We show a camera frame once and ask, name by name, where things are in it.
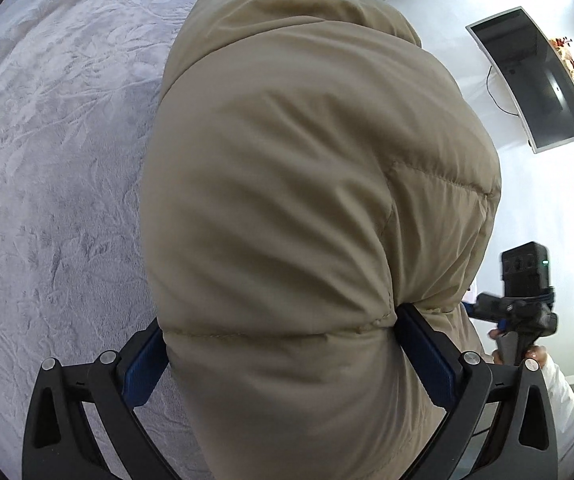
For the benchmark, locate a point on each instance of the lavender plush blanket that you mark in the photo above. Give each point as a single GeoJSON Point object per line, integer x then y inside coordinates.
{"type": "Point", "coordinates": [67, 160]}

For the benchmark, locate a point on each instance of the person's right hand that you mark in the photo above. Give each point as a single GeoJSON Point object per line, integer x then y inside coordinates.
{"type": "Point", "coordinates": [538, 353]}

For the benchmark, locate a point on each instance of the tan puffer jacket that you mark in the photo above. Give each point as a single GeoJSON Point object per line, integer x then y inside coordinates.
{"type": "Point", "coordinates": [292, 210]}

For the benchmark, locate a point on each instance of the wall television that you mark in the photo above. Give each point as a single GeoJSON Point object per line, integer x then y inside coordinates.
{"type": "Point", "coordinates": [532, 77]}

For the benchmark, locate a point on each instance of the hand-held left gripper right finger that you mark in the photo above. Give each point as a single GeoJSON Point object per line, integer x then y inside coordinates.
{"type": "Point", "coordinates": [427, 360]}

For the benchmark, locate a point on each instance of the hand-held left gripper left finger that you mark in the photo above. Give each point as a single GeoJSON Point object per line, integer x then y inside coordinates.
{"type": "Point", "coordinates": [142, 372]}

